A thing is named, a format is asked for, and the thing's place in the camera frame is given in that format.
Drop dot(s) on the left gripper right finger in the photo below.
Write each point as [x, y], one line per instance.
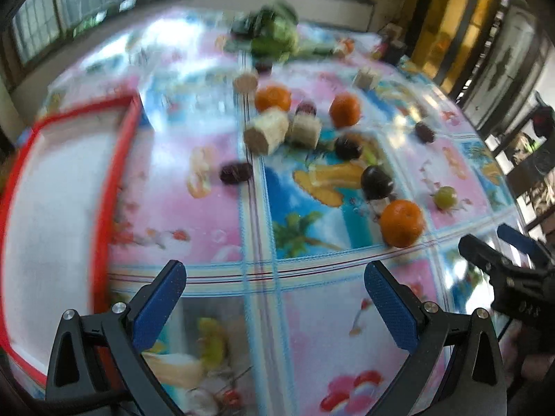
[473, 382]

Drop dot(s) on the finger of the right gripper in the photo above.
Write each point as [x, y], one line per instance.
[536, 250]
[485, 258]

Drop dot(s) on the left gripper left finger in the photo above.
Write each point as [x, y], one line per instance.
[96, 365]

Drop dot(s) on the green grape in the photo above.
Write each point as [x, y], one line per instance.
[446, 198]

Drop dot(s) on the orange mandarin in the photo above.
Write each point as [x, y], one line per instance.
[273, 96]
[401, 223]
[345, 110]

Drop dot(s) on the wrinkled red jujube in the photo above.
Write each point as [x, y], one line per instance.
[236, 173]
[424, 133]

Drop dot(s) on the dark purple plum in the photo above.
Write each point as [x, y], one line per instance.
[375, 183]

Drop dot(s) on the pale sugarcane piece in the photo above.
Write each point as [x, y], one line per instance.
[305, 130]

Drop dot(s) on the large sugarcane chunk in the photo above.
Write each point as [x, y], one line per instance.
[264, 134]

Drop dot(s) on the red rimmed white tray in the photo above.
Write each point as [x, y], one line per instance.
[57, 215]

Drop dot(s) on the pale cube chunk far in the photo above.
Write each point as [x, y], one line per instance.
[367, 78]

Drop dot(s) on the small jujube behind cube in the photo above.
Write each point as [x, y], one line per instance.
[306, 107]

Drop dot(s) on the colourful fruit print tablecloth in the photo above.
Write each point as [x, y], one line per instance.
[275, 316]

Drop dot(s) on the round sugarcane slice far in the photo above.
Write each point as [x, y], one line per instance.
[246, 82]

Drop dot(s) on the dark jujube near vegetable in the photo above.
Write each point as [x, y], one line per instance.
[263, 67]

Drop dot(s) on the green leafy vegetable bunch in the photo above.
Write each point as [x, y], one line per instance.
[271, 33]

